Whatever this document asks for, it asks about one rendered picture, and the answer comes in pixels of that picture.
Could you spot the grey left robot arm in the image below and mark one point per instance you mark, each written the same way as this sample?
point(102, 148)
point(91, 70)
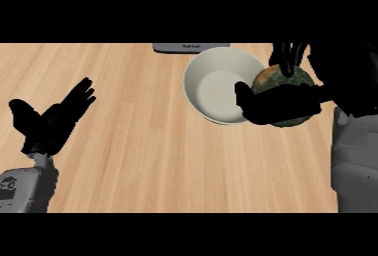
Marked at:
point(23, 190)

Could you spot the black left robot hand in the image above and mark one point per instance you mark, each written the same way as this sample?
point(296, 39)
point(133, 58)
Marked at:
point(51, 125)

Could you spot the grey flat appliance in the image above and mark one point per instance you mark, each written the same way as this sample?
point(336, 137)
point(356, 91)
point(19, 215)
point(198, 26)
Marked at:
point(189, 47)

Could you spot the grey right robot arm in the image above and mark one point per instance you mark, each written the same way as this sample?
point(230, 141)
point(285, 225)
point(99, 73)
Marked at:
point(356, 166)

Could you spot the green orange squash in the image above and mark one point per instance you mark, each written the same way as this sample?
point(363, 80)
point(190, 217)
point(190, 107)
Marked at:
point(274, 80)

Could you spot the white bowl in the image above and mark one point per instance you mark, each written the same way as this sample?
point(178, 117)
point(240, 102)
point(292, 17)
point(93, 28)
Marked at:
point(215, 86)

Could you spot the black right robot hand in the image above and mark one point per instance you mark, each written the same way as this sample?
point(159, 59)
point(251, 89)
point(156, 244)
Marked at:
point(282, 106)

